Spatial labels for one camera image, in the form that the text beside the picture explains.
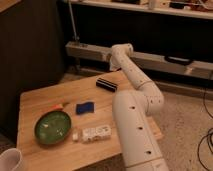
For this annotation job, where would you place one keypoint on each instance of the white shelf with clutter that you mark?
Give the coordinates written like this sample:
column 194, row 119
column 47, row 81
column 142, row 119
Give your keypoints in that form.
column 150, row 8

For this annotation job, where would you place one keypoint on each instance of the long grey case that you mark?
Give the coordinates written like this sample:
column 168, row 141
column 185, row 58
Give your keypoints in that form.
column 197, row 69

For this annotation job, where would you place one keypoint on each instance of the wooden folding table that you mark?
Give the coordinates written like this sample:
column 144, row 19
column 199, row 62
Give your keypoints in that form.
column 67, row 155

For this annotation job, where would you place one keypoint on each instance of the green bowl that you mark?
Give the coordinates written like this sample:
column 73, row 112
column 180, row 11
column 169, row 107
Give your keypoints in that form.
column 52, row 127

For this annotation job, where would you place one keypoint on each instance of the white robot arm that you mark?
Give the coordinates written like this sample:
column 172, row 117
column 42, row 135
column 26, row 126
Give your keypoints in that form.
column 130, row 108

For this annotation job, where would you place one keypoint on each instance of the orange carrot toy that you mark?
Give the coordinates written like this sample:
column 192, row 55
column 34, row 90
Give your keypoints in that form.
column 60, row 106

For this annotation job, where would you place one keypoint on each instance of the metal stand pole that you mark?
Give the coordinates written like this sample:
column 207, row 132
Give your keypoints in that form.
column 76, row 38

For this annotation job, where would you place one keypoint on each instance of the black eraser block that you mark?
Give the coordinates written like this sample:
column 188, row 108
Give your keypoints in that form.
column 106, row 85

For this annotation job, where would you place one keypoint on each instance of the blue sponge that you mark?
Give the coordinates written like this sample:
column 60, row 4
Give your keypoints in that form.
column 84, row 108

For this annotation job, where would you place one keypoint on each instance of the white cup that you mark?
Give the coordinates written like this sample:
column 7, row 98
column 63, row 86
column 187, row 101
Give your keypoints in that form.
column 12, row 160

